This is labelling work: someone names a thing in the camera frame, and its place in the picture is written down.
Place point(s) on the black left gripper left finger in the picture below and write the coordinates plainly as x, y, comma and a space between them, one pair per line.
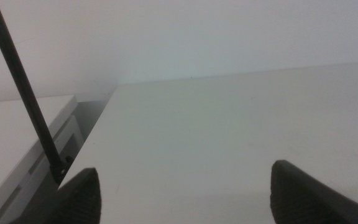
82, 199

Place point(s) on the black pole with clamp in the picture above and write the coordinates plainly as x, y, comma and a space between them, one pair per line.
20, 77

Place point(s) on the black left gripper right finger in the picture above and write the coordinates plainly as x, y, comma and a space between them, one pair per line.
297, 199

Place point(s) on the white side cabinet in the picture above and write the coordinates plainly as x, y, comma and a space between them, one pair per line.
5, 133

